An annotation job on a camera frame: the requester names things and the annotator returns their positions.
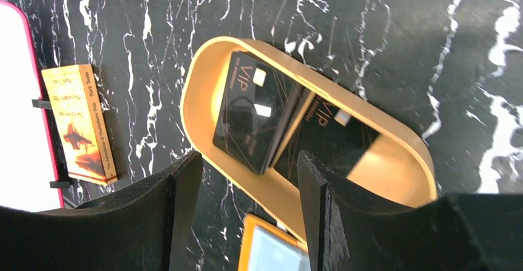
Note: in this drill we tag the black credit card left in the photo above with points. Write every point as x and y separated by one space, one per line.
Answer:
257 103

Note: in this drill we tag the orange leather card holder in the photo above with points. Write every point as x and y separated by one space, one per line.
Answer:
268 247

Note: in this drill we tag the orange paperback book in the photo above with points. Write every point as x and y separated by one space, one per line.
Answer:
80 122

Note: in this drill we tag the tan oval tray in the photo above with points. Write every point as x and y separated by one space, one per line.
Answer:
397 166

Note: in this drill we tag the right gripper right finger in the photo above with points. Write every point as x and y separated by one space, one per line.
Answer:
348 227

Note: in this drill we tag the black credit card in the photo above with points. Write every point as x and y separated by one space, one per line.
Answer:
332 135
257 103

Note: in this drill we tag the black credit card right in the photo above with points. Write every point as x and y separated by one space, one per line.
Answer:
332 135

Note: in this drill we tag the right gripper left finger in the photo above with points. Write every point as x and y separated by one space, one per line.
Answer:
143 226

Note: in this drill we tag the pink framed whiteboard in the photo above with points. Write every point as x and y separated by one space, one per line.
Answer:
27 161

